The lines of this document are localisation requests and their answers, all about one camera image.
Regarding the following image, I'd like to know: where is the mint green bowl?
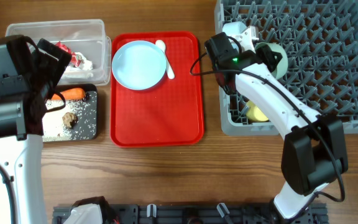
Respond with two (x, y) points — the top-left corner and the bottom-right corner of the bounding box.
(255, 42), (288, 80)

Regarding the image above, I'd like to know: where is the yellow plastic cup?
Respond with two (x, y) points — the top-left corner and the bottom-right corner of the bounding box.
(246, 101), (269, 122)

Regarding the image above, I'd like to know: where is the white plastic spoon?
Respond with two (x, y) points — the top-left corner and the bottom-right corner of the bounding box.
(155, 40), (175, 80)

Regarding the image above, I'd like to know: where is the large light blue plate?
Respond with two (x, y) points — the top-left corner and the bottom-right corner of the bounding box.
(111, 40), (167, 91)

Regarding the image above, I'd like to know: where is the white tissue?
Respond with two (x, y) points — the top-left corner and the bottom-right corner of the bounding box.
(63, 52), (93, 78)

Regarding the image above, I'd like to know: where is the red snack wrapper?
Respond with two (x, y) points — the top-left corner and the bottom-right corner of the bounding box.
(55, 42), (82, 67)

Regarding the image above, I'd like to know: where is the orange carrot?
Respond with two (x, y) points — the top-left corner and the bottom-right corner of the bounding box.
(60, 88), (86, 100)

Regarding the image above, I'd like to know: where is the brown food scrap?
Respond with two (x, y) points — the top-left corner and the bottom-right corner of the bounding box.
(62, 112), (78, 129)

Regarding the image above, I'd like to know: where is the white rice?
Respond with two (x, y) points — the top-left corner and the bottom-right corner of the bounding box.
(42, 91), (98, 142)

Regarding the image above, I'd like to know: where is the light blue bowl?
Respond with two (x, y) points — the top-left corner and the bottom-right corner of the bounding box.
(223, 22), (247, 51)

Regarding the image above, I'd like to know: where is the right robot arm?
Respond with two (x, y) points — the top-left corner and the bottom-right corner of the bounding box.
(204, 31), (348, 223)

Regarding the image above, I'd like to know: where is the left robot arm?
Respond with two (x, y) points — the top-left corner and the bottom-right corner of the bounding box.
(0, 35), (71, 223)

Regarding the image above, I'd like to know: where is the grey dishwasher rack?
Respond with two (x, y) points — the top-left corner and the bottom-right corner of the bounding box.
(214, 0), (358, 134)

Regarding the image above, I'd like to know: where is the clear plastic waste bin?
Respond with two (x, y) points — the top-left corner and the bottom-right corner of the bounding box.
(6, 19), (111, 86)

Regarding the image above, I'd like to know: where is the black waste tray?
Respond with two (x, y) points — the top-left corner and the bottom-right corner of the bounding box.
(42, 84), (98, 142)

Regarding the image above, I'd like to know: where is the red serving tray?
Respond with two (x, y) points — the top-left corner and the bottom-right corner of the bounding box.
(110, 31), (204, 147)

